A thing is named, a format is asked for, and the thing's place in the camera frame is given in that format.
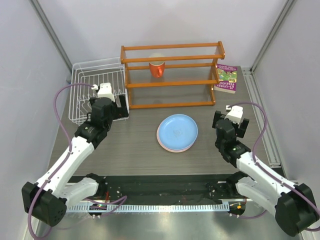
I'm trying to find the white wire dish rack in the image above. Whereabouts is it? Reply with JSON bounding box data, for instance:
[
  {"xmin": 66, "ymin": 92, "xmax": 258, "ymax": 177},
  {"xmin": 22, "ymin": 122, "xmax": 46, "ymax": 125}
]
[{"xmin": 68, "ymin": 57, "xmax": 130, "ymax": 126}]

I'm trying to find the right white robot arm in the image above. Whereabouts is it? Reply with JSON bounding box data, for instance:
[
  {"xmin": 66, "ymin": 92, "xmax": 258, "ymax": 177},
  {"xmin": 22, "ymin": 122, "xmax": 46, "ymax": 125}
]
[{"xmin": 212, "ymin": 106, "xmax": 320, "ymax": 237}]

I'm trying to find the orange mug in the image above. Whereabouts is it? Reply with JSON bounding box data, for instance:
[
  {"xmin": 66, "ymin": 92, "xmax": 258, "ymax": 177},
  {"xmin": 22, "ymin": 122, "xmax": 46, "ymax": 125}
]
[{"xmin": 148, "ymin": 60, "xmax": 166, "ymax": 78}]

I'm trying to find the white slotted cable duct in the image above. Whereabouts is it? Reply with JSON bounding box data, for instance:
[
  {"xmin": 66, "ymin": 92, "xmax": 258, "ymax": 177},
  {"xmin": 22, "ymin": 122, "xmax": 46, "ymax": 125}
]
[{"xmin": 66, "ymin": 202, "xmax": 230, "ymax": 213}]

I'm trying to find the purple children's book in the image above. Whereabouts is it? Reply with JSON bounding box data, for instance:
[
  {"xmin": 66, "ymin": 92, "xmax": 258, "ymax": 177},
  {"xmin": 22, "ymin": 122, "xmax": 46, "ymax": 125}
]
[{"xmin": 213, "ymin": 64, "xmax": 238, "ymax": 94}]

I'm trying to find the blue plate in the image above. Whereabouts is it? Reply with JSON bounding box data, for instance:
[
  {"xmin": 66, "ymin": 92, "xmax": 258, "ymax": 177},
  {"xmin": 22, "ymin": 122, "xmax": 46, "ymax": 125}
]
[{"xmin": 157, "ymin": 114, "xmax": 199, "ymax": 151}]

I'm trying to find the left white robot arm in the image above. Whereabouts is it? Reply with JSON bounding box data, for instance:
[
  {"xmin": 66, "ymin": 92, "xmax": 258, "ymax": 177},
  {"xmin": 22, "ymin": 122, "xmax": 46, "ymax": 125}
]
[{"xmin": 21, "ymin": 94, "xmax": 129, "ymax": 227}]

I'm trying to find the orange wooden shelf rack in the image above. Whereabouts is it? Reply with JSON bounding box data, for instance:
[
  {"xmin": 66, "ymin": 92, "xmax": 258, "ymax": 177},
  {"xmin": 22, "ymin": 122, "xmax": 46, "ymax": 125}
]
[{"xmin": 120, "ymin": 41, "xmax": 226, "ymax": 110}]

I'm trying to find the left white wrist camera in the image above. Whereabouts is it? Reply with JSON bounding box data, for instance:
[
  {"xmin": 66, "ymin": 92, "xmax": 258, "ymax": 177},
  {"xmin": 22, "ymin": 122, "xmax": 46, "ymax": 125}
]
[{"xmin": 91, "ymin": 82, "xmax": 115, "ymax": 102}]

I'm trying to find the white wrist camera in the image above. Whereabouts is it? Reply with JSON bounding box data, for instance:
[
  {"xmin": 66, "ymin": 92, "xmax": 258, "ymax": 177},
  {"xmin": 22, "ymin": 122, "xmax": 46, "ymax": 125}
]
[
  {"xmin": 224, "ymin": 105, "xmax": 243, "ymax": 125},
  {"xmin": 91, "ymin": 82, "xmax": 115, "ymax": 102}
]

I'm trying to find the pink plate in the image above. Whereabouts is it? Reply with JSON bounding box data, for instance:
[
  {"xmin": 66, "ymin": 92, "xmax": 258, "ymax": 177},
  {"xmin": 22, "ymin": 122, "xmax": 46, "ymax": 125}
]
[{"xmin": 156, "ymin": 127, "xmax": 194, "ymax": 153}]

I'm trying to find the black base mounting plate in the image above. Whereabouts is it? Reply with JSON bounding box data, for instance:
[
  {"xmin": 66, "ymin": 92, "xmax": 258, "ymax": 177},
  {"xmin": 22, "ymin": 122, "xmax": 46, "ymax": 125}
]
[{"xmin": 67, "ymin": 173, "xmax": 251, "ymax": 204}]

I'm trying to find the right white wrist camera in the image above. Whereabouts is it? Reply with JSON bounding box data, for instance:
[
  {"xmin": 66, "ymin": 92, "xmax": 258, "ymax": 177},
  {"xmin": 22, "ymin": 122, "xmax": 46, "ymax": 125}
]
[{"xmin": 224, "ymin": 105, "xmax": 243, "ymax": 125}]

